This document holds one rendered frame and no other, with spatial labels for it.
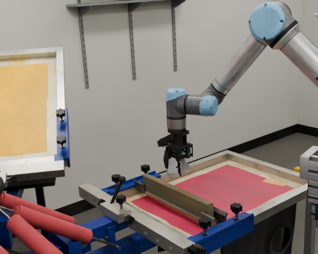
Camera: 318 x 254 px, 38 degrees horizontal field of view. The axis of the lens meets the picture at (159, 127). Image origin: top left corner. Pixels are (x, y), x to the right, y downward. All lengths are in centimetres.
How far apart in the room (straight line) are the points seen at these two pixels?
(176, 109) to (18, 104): 92
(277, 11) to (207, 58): 320
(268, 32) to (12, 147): 124
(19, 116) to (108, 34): 182
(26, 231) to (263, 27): 95
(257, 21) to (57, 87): 116
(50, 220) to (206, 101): 68
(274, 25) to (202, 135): 337
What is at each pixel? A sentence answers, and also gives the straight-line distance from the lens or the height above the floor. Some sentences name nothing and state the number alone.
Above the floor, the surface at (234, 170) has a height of 96.
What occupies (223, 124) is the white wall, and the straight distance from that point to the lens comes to 501.
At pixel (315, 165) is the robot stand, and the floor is 119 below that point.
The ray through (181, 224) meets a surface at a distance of 184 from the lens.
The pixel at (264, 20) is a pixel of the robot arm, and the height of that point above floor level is 172.
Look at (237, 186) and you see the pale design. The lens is 215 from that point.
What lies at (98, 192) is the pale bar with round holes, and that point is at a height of 104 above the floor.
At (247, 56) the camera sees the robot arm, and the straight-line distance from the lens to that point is 173.
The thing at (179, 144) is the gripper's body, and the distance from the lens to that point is 176.
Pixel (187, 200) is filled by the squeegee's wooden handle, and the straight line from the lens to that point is 183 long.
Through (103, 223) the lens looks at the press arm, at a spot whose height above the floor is 104.
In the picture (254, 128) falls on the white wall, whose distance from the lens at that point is 541.
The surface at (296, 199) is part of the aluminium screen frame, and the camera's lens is 202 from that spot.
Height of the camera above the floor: 184
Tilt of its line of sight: 17 degrees down
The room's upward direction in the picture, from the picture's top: 3 degrees counter-clockwise
